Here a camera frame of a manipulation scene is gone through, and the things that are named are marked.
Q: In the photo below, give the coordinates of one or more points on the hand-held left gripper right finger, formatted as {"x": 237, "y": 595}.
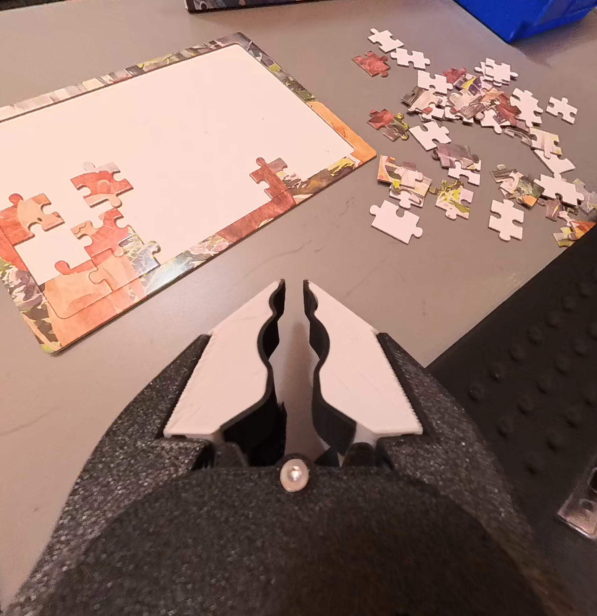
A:
{"x": 370, "y": 385}

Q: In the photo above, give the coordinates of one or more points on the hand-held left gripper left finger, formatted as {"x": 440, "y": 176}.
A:
{"x": 221, "y": 380}

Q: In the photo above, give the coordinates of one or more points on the red and white puzzle piece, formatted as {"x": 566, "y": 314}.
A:
{"x": 102, "y": 183}

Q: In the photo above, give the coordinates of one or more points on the cardboard puzzle frame tray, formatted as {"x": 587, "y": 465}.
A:
{"x": 183, "y": 120}

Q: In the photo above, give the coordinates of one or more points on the pile of puzzle pieces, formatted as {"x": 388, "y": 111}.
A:
{"x": 471, "y": 101}

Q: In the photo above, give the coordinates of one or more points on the grey desk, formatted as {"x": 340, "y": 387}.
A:
{"x": 423, "y": 298}

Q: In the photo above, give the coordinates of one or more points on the dark leafy puzzle piece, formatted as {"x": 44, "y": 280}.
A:
{"x": 142, "y": 257}

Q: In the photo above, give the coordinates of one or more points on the black dimpled chair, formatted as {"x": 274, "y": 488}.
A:
{"x": 519, "y": 409}

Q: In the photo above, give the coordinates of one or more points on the orange corner puzzle piece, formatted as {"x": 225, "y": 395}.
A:
{"x": 72, "y": 288}

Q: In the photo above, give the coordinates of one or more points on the red curl-print puzzle piece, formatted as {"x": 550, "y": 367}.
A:
{"x": 106, "y": 236}

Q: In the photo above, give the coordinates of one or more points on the brown puzzle piece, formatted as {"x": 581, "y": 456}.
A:
{"x": 272, "y": 175}

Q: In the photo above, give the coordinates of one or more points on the orange and tan puzzle piece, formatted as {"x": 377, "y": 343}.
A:
{"x": 31, "y": 219}

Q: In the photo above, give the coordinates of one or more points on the printed puzzle box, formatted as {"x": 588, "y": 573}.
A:
{"x": 231, "y": 4}

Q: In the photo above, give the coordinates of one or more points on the blue plastic bin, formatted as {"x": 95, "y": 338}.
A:
{"x": 519, "y": 14}

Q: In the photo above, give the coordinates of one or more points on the clear plastic bracket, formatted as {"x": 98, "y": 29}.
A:
{"x": 584, "y": 510}

